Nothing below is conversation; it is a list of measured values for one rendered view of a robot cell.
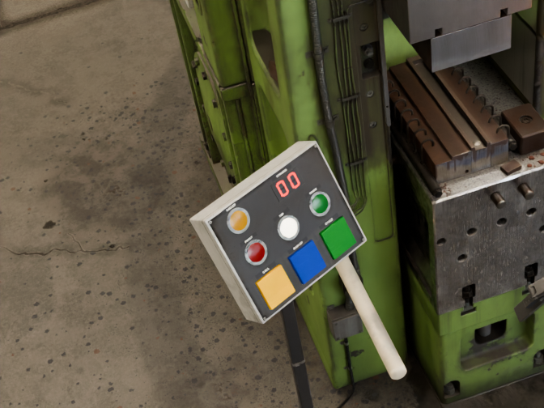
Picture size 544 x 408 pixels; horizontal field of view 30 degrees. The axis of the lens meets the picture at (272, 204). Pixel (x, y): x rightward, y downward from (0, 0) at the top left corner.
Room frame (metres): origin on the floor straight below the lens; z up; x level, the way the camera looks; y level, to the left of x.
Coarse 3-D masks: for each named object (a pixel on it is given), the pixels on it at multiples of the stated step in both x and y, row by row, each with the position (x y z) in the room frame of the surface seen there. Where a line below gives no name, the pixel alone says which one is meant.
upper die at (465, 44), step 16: (464, 32) 1.87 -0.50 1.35; (480, 32) 1.88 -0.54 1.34; (496, 32) 1.88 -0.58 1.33; (416, 48) 1.94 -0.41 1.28; (432, 48) 1.86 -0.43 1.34; (448, 48) 1.86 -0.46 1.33; (464, 48) 1.87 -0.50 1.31; (480, 48) 1.88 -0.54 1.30; (496, 48) 1.88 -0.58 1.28; (432, 64) 1.86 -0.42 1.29; (448, 64) 1.86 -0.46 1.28
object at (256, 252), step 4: (252, 244) 1.58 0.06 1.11; (256, 244) 1.58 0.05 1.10; (260, 244) 1.59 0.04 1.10; (252, 248) 1.58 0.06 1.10; (256, 248) 1.58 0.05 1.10; (260, 248) 1.58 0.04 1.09; (248, 252) 1.57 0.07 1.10; (252, 252) 1.57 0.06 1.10; (256, 252) 1.57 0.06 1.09; (260, 252) 1.57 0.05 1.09; (264, 252) 1.58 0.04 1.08; (252, 256) 1.56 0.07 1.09; (256, 256) 1.57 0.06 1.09; (260, 256) 1.57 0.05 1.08; (252, 260) 1.56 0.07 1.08; (256, 260) 1.56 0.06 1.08; (260, 260) 1.56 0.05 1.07
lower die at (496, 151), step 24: (408, 72) 2.24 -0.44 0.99; (456, 72) 2.19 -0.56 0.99; (408, 96) 2.14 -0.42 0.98; (432, 96) 2.11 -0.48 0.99; (456, 96) 2.08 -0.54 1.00; (408, 120) 2.05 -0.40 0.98; (432, 120) 2.02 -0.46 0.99; (480, 120) 1.98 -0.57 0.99; (456, 144) 1.91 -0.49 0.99; (504, 144) 1.89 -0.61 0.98; (432, 168) 1.87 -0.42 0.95; (456, 168) 1.87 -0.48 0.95; (480, 168) 1.88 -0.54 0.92
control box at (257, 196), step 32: (288, 160) 1.73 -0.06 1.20; (320, 160) 1.75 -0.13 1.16; (256, 192) 1.66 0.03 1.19; (288, 192) 1.68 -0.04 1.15; (320, 192) 1.70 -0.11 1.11; (192, 224) 1.64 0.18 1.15; (224, 224) 1.60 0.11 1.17; (256, 224) 1.62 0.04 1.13; (320, 224) 1.66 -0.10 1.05; (352, 224) 1.68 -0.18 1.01; (224, 256) 1.55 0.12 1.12; (288, 256) 1.59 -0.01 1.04; (256, 288) 1.52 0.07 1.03; (256, 320) 1.49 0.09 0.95
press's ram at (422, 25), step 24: (384, 0) 2.00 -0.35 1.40; (408, 0) 1.85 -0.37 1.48; (432, 0) 1.86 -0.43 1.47; (456, 0) 1.87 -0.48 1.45; (480, 0) 1.88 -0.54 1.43; (504, 0) 1.89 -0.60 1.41; (528, 0) 1.90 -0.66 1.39; (408, 24) 1.85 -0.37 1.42; (432, 24) 1.86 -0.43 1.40; (456, 24) 1.87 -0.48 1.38
